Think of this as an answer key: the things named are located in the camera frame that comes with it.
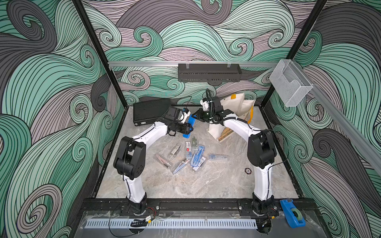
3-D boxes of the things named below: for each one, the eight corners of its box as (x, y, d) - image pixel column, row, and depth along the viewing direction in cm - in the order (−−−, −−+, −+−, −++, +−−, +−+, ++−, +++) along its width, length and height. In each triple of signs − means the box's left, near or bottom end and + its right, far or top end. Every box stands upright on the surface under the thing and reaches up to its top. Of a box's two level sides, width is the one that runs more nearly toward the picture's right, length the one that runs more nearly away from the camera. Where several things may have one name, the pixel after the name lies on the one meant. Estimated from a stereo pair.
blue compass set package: (189, 164, 89) (189, 163, 88) (198, 145, 98) (199, 144, 96) (197, 168, 88) (197, 166, 86) (206, 148, 96) (206, 147, 95)
